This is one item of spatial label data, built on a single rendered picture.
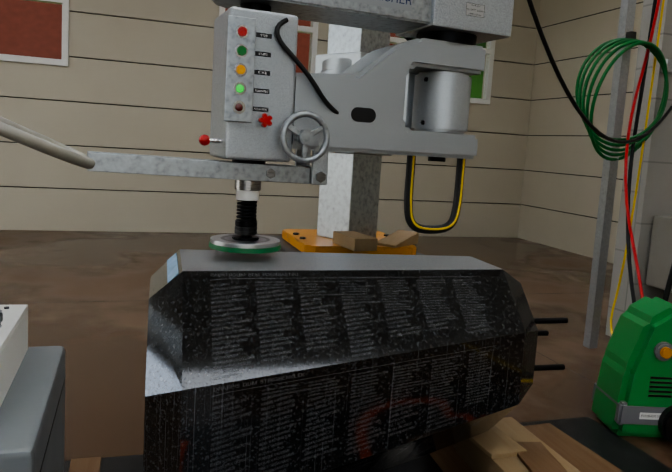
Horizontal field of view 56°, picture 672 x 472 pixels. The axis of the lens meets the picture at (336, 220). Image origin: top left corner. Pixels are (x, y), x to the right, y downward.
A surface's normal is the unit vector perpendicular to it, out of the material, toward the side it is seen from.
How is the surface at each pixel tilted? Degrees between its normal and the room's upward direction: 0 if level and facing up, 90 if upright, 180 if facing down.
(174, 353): 59
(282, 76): 90
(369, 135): 90
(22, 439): 0
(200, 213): 90
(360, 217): 90
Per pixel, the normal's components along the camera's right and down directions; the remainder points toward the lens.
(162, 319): -0.49, -0.47
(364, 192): 0.73, 0.12
